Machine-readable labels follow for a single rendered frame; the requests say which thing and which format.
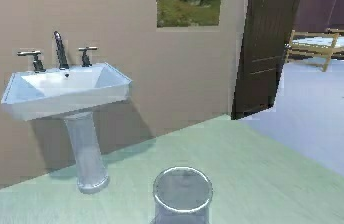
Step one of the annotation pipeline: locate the grey mesh waste bin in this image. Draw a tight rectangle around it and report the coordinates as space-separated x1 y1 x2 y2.
152 166 214 224

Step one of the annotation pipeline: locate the window with green view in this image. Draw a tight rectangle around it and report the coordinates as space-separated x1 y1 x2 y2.
156 0 222 29

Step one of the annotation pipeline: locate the dark brown room door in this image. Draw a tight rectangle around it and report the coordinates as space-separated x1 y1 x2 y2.
230 0 302 121

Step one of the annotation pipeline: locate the dark curved faucet spout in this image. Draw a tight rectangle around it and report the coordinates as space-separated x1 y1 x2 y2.
53 30 70 70

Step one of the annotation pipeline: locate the dark metal tap handle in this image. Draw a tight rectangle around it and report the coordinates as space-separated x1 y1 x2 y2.
16 50 47 74
77 46 99 68

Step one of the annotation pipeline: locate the white pedestal sink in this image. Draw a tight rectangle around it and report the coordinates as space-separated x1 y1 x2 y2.
0 62 133 195

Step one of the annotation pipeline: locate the wooden bed frame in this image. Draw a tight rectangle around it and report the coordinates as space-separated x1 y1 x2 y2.
284 28 344 73

